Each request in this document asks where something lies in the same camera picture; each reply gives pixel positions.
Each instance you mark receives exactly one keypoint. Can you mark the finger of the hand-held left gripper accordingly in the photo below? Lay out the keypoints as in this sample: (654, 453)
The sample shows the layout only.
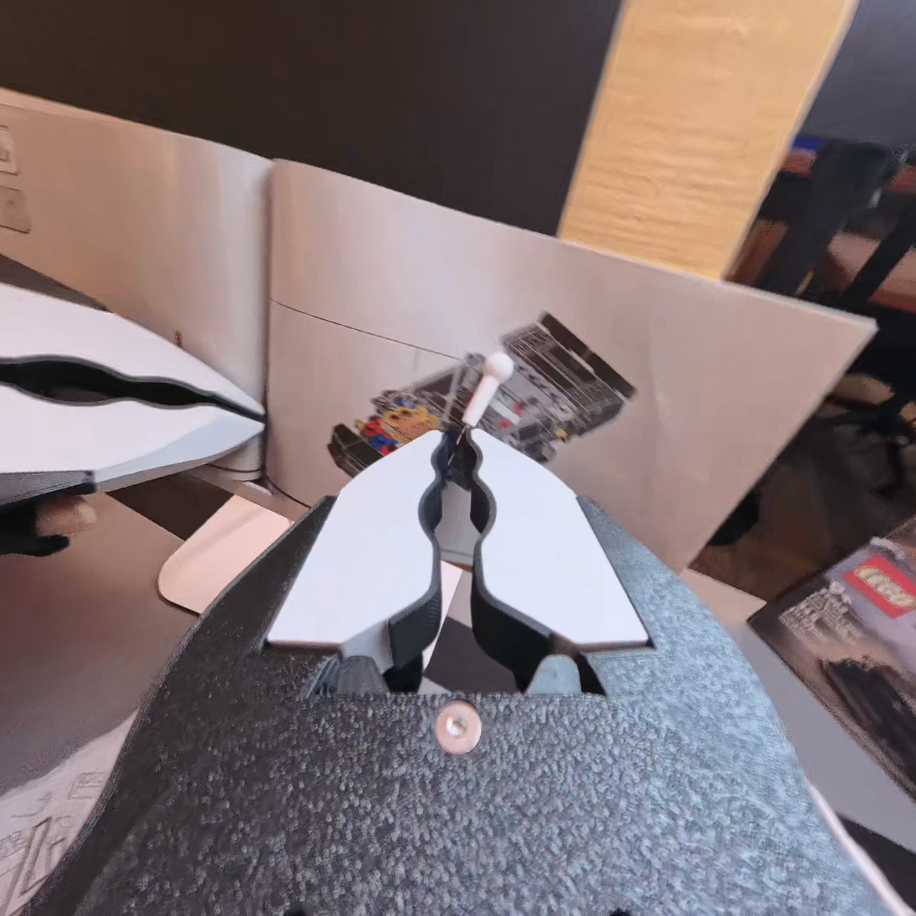
(86, 333)
(107, 444)

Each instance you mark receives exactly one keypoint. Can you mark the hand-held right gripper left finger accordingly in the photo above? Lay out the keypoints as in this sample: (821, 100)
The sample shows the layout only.
(350, 565)

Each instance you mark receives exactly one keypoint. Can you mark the wooden office desk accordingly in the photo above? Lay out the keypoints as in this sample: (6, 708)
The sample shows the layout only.
(866, 265)

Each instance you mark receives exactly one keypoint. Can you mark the lego set box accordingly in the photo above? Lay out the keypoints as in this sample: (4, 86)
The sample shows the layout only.
(844, 644)

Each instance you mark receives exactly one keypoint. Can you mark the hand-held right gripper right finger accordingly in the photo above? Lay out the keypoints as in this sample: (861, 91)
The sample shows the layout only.
(558, 572)

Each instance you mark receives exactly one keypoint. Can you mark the white book stand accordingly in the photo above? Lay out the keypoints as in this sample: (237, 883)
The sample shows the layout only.
(215, 558)

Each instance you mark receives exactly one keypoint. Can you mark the lego instruction booklet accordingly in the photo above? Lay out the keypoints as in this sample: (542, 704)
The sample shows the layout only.
(680, 401)

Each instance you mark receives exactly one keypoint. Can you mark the white numbered paper bag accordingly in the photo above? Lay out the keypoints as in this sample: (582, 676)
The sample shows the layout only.
(50, 823)

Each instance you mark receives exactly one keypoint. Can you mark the person's left hand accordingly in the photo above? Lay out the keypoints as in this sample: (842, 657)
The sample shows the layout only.
(68, 517)

